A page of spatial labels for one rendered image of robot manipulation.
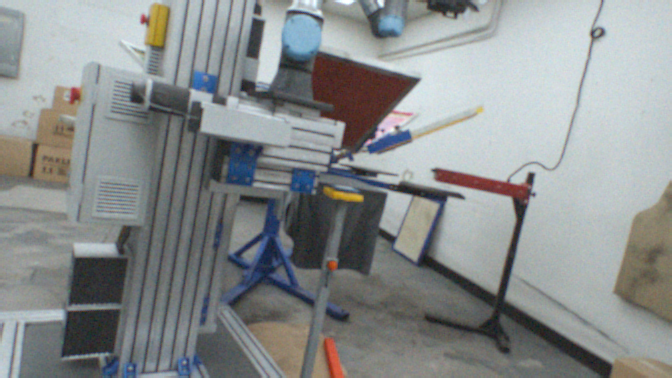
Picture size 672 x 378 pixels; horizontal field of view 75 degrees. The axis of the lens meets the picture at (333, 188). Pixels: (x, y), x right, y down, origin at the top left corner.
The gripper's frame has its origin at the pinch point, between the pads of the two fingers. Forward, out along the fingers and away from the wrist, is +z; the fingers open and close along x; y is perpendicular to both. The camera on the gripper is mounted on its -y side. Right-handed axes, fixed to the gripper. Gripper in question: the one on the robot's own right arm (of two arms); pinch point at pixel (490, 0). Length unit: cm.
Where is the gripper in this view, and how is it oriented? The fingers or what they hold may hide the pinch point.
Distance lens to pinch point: 159.2
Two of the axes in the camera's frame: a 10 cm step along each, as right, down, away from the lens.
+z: 9.7, 1.8, 1.4
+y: -1.8, 9.8, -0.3
